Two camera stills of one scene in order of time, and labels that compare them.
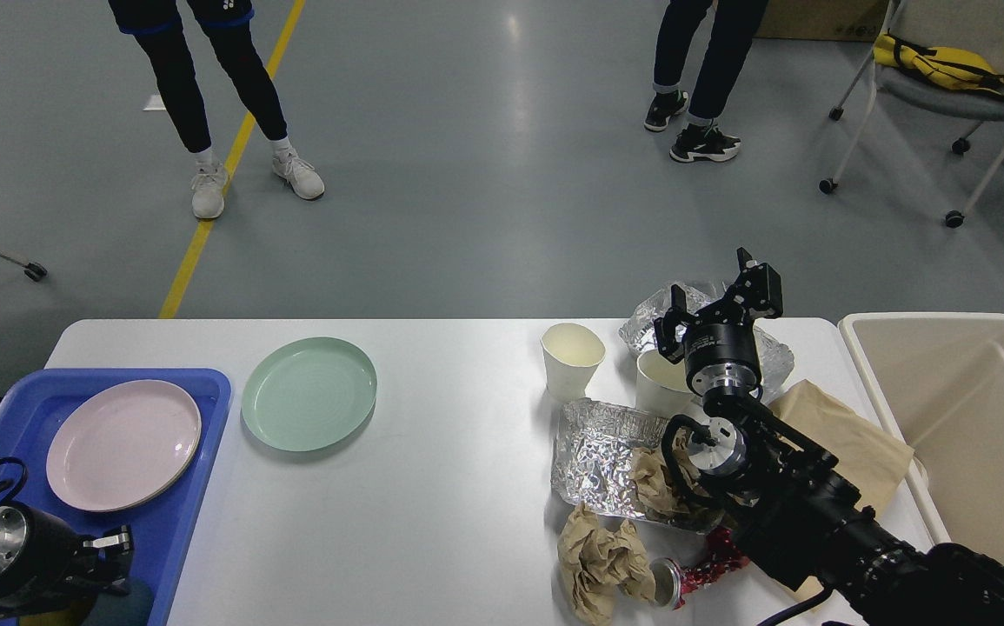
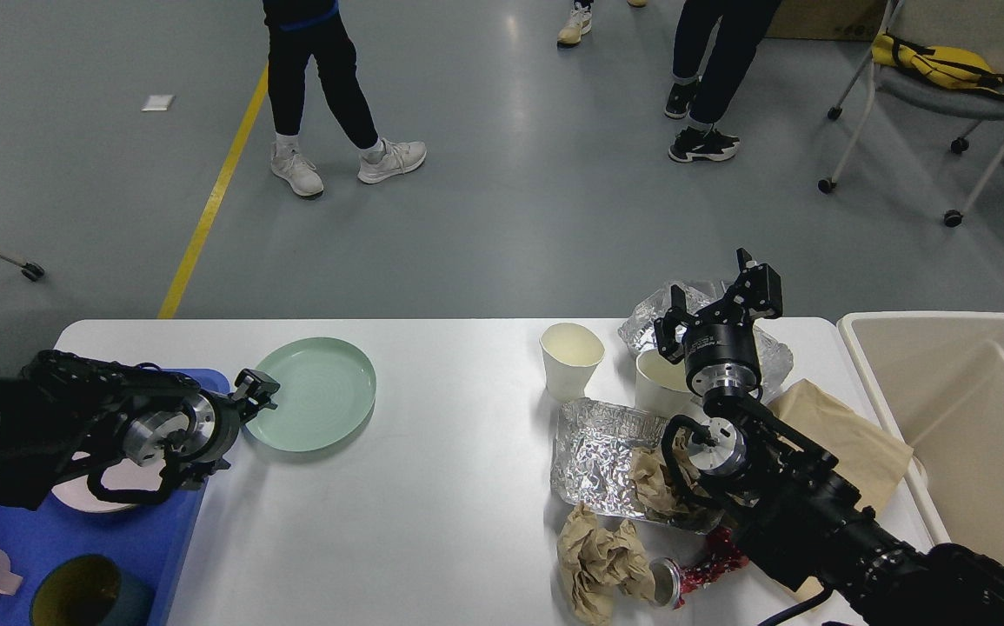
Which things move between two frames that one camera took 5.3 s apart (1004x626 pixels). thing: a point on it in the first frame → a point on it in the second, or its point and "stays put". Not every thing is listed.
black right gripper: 721,346 stays put
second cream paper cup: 662,388 stays put
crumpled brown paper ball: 595,567 stays put
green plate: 309,395 stays put
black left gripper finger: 122,539 → 254,393
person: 165,27 → 295,30
